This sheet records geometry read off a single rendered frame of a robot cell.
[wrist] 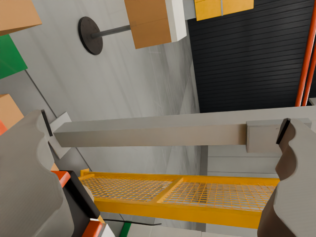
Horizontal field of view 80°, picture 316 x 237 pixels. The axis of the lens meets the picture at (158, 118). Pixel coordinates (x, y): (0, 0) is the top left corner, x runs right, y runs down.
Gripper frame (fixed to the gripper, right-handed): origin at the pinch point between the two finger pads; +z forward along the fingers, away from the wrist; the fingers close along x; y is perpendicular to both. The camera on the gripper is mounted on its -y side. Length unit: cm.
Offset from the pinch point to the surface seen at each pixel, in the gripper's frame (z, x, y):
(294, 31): 952, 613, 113
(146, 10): 172, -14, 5
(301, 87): 674, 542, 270
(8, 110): 21.3, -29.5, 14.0
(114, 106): 209, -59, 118
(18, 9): 83, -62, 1
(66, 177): 0.5, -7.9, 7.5
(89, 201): 1.3, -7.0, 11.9
